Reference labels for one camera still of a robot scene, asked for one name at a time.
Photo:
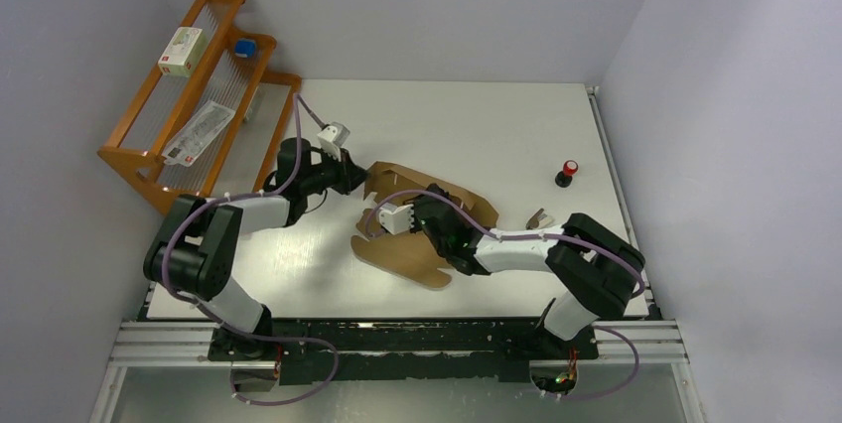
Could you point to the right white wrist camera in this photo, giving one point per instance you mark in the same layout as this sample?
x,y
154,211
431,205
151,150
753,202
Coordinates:
x,y
395,219

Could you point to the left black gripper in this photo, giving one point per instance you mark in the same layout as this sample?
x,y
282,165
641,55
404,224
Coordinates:
x,y
350,176

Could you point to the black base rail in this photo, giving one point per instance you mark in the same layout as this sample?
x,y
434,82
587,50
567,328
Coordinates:
x,y
502,348

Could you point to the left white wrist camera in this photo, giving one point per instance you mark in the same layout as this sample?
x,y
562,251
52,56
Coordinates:
x,y
332,137

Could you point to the small grey clip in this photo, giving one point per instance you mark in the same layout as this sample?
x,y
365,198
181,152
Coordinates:
x,y
540,219

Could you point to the orange wooden rack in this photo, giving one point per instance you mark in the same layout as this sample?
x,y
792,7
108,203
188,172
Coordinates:
x,y
163,104

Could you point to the brown cardboard box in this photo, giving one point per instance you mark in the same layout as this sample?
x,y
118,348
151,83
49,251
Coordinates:
x,y
411,255

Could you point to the white green carton box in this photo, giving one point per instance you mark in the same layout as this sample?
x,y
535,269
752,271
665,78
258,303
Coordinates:
x,y
183,53

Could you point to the clear plastic bag package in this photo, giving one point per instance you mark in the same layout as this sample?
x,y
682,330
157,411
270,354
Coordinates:
x,y
190,142

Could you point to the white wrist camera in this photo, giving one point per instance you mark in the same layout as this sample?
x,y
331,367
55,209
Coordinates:
x,y
395,219
332,137

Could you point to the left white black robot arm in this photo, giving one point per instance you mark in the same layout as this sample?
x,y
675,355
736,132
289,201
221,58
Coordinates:
x,y
193,251

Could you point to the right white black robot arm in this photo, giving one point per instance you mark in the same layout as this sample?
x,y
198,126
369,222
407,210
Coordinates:
x,y
600,271

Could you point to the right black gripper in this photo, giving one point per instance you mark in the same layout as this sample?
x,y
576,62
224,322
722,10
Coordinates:
x,y
434,188

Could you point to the blue round object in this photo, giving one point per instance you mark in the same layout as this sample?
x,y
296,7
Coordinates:
x,y
245,48

